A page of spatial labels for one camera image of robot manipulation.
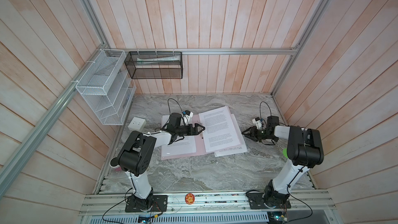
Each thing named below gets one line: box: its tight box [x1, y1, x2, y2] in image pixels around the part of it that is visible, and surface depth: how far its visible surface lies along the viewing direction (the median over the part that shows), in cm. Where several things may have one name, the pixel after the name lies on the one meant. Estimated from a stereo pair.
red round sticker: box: [184, 192, 196, 205], surface depth 76 cm
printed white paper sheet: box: [198, 105, 241, 153], surface depth 99 cm
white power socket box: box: [127, 116, 147, 132], surface depth 101 cm
